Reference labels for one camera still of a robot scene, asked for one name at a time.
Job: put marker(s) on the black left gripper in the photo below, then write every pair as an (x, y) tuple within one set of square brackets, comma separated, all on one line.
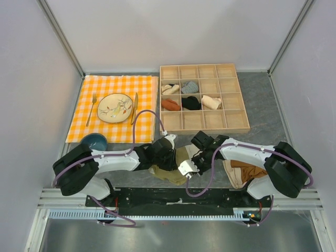
[(171, 165)]

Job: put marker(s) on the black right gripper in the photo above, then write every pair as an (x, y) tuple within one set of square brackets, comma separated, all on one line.
[(193, 159)]

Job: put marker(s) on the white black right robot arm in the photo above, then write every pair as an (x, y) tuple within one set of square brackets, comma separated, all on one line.
[(287, 172)]

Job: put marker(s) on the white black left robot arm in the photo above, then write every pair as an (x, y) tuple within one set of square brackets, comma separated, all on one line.
[(76, 172)]

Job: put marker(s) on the beige cream underwear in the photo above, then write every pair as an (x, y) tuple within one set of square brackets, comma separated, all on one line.
[(234, 174)]

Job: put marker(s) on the brown orange underwear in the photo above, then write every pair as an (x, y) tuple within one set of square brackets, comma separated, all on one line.
[(245, 172)]

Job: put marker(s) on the rolled rust orange underwear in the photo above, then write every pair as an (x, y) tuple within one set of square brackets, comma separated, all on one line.
[(170, 105)]

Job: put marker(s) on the rolled cream underwear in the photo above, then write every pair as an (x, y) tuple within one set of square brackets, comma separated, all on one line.
[(211, 103)]

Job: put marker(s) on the rolled beige black underwear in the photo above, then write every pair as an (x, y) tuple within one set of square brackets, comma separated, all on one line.
[(170, 89)]

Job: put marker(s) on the rolled grey striped underwear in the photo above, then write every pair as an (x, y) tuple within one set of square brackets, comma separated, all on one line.
[(189, 87)]

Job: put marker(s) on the gold knife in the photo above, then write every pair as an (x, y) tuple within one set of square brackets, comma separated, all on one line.
[(134, 108)]

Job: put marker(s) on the wooden compartment organizer box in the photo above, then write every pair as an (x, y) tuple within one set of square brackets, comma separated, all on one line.
[(214, 80)]

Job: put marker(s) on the blue ceramic bowl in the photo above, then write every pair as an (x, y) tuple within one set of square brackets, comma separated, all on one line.
[(95, 141)]

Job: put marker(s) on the floral ceramic plate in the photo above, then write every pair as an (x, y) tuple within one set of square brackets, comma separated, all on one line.
[(115, 108)]

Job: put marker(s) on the orange white checkered tablecloth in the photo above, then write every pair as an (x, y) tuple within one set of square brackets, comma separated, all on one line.
[(142, 131)]

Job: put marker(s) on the gold fork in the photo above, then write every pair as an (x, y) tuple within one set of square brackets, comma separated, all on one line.
[(94, 100)]

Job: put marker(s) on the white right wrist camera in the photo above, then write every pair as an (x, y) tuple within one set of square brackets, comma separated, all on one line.
[(187, 168)]

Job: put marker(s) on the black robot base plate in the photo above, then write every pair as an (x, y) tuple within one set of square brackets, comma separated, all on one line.
[(133, 201)]

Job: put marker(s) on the grey slotted cable duct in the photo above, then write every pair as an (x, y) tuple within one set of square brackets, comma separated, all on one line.
[(101, 215)]

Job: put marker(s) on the right aluminium frame post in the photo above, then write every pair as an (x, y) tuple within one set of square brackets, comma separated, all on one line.
[(305, 9)]

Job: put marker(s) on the aluminium frame post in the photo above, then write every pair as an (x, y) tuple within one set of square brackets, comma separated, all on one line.
[(49, 14), (305, 9)]

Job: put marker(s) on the left aluminium frame post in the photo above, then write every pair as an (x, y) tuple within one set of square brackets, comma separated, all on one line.
[(49, 14)]

